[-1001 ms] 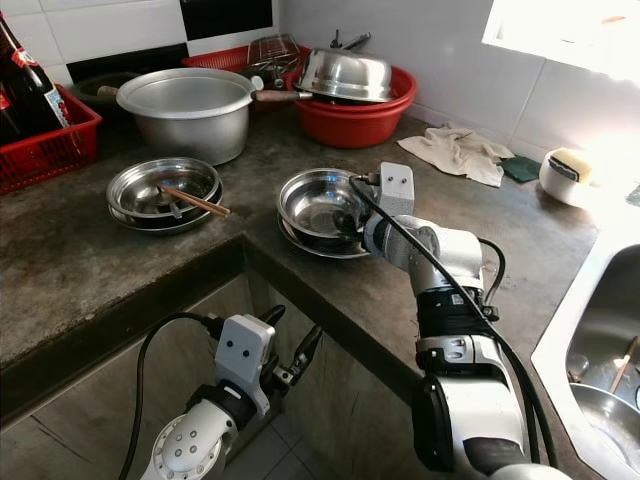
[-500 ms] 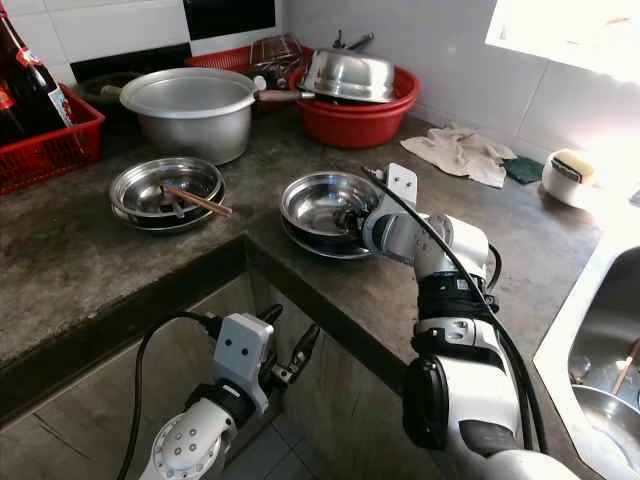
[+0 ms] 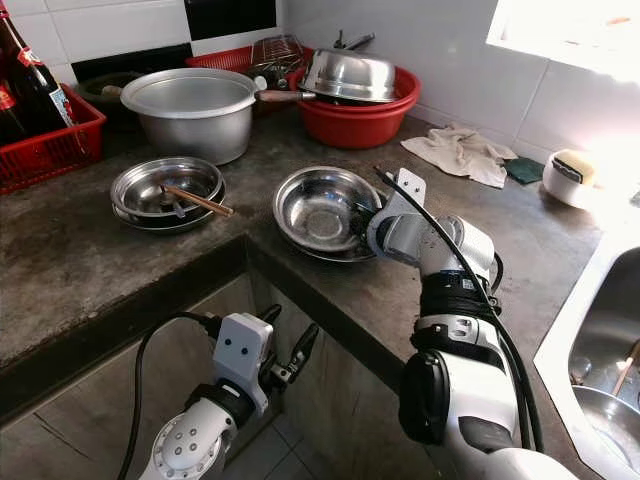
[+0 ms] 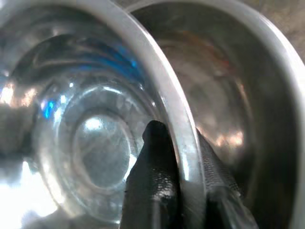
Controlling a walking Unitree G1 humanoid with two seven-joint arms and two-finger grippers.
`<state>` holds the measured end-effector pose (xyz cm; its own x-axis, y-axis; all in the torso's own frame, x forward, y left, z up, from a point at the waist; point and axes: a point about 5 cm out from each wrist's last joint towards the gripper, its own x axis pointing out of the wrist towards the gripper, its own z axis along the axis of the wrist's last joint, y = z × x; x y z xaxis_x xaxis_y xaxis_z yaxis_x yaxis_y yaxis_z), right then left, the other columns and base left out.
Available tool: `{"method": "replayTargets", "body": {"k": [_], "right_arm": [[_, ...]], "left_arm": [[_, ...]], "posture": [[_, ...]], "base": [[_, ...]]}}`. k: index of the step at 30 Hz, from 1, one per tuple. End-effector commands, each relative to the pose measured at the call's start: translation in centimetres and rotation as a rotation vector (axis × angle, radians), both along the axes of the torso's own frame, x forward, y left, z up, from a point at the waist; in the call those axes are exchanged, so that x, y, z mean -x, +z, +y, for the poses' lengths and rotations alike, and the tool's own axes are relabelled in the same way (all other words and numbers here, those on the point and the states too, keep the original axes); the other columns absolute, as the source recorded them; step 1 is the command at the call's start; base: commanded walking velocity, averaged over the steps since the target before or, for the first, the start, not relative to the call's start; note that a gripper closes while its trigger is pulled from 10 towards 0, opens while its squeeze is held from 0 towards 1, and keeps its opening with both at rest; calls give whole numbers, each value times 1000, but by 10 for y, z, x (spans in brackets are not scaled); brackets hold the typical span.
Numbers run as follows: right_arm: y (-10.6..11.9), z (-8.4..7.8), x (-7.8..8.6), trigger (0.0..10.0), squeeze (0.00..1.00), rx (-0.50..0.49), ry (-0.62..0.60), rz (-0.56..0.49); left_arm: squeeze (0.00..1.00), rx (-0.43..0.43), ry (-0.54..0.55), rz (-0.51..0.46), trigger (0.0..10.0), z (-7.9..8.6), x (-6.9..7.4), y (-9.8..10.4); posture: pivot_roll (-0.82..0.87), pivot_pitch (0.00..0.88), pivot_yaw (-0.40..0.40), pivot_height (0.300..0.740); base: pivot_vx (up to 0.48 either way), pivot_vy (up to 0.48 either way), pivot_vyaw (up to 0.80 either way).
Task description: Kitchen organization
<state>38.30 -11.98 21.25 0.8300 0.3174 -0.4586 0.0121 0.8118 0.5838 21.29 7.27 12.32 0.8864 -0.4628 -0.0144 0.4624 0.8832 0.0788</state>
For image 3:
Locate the stainless steel bowl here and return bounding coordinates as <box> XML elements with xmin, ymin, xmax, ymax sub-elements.
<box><xmin>113</xmin><ymin>200</ymin><xmax>226</xmax><ymax>235</ymax></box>
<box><xmin>295</xmin><ymin>238</ymin><xmax>376</xmax><ymax>264</ymax></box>
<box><xmin>272</xmin><ymin>165</ymin><xmax>383</xmax><ymax>259</ymax></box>
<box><xmin>110</xmin><ymin>156</ymin><xmax>227</xmax><ymax>221</ymax></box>

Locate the brown wooden chopstick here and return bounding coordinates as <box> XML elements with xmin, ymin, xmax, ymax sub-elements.
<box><xmin>613</xmin><ymin>340</ymin><xmax>640</xmax><ymax>398</ymax></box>
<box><xmin>160</xmin><ymin>183</ymin><xmax>235</xmax><ymax>218</ymax></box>

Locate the red plastic basin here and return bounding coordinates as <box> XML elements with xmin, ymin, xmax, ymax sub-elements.
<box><xmin>295</xmin><ymin>65</ymin><xmax>423</xmax><ymax>151</ymax></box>

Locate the beige crumpled cloth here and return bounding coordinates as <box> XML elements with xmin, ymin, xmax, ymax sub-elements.
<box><xmin>400</xmin><ymin>123</ymin><xmax>518</xmax><ymax>189</ymax></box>

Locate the upturned shiny steel basin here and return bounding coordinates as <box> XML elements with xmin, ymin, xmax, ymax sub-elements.
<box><xmin>300</xmin><ymin>48</ymin><xmax>398</xmax><ymax>104</ymax></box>

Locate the green scouring pad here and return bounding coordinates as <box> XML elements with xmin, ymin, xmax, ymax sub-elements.
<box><xmin>505</xmin><ymin>157</ymin><xmax>544</xmax><ymax>185</ymax></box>

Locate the large aluminium pot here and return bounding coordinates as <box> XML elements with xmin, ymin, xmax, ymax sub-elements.
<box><xmin>120</xmin><ymin>68</ymin><xmax>259</xmax><ymax>166</ymax></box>

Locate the white cup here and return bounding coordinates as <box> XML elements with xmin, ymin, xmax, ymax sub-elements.
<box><xmin>543</xmin><ymin>153</ymin><xmax>596</xmax><ymax>209</ymax></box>

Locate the grey under-counter cabinet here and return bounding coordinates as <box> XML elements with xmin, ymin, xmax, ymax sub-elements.
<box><xmin>0</xmin><ymin>265</ymin><xmax>421</xmax><ymax>480</ymax></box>

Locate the red plastic tray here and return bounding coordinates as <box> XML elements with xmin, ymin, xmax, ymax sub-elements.
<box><xmin>185</xmin><ymin>45</ymin><xmax>301</xmax><ymax>106</ymax></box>

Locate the yellow sponge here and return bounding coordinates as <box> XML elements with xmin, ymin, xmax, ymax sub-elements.
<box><xmin>557</xmin><ymin>150</ymin><xmax>598</xmax><ymax>183</ymax></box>

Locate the stainless steel sink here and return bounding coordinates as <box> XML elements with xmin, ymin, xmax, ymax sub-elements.
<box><xmin>533</xmin><ymin>200</ymin><xmax>640</xmax><ymax>476</ymax></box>

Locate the red plastic lattice basket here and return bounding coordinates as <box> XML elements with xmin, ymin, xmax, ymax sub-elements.
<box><xmin>0</xmin><ymin>85</ymin><xmax>107</xmax><ymax>196</ymax></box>

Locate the bright window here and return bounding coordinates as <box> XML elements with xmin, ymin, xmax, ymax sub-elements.
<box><xmin>487</xmin><ymin>0</ymin><xmax>640</xmax><ymax>81</ymax></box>

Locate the short bottle with red label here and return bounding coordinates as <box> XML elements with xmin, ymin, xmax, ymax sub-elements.
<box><xmin>0</xmin><ymin>85</ymin><xmax>27</xmax><ymax>143</ymax></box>

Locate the black pan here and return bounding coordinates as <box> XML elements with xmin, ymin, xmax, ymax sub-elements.
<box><xmin>78</xmin><ymin>70</ymin><xmax>136</xmax><ymax>101</ymax></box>

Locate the steel bowl in sink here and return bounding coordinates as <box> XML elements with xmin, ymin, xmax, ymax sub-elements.
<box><xmin>570</xmin><ymin>385</ymin><xmax>640</xmax><ymax>451</ymax></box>

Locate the tall dark sauce bottle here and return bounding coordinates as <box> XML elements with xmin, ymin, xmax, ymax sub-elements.
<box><xmin>0</xmin><ymin>5</ymin><xmax>77</xmax><ymax>131</ymax></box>

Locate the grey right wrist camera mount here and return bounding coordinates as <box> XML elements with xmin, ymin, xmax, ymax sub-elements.
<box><xmin>367</xmin><ymin>168</ymin><xmax>436</xmax><ymax>266</ymax></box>

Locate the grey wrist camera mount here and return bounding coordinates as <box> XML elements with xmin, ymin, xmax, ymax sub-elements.
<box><xmin>367</xmin><ymin>168</ymin><xmax>436</xmax><ymax>266</ymax></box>
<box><xmin>218</xmin><ymin>313</ymin><xmax>275</xmax><ymax>413</ymax></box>

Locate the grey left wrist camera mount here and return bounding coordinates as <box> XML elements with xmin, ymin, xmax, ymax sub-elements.
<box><xmin>218</xmin><ymin>313</ymin><xmax>275</xmax><ymax>413</ymax></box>

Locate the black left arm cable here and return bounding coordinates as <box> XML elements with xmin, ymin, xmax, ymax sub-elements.
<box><xmin>117</xmin><ymin>312</ymin><xmax>223</xmax><ymax>480</ymax></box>

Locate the wooden-handled utensil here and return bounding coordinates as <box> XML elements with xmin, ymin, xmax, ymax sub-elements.
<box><xmin>257</xmin><ymin>88</ymin><xmax>316</xmax><ymax>103</ymax></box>

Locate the dark metal utensil handle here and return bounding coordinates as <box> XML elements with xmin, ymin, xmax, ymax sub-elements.
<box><xmin>335</xmin><ymin>30</ymin><xmax>376</xmax><ymax>51</ymax></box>

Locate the wire mesh strainer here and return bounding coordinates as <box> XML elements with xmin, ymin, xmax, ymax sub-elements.
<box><xmin>250</xmin><ymin>35</ymin><xmax>306</xmax><ymax>81</ymax></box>

